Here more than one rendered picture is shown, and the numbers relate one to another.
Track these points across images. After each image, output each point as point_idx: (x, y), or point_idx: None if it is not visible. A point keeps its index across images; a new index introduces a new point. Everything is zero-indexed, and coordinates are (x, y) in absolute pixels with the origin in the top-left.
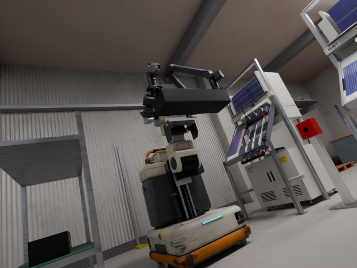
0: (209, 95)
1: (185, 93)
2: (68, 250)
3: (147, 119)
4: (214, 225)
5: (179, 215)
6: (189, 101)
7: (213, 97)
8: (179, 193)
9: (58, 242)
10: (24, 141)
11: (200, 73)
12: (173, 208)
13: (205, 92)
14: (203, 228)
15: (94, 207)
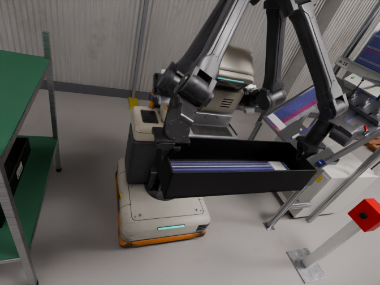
0: (269, 182)
1: (221, 182)
2: (0, 226)
3: (159, 102)
4: (169, 230)
5: (150, 188)
6: (217, 194)
7: (273, 186)
8: None
9: None
10: None
11: (320, 94)
12: (149, 175)
13: (267, 177)
14: (156, 231)
15: (20, 237)
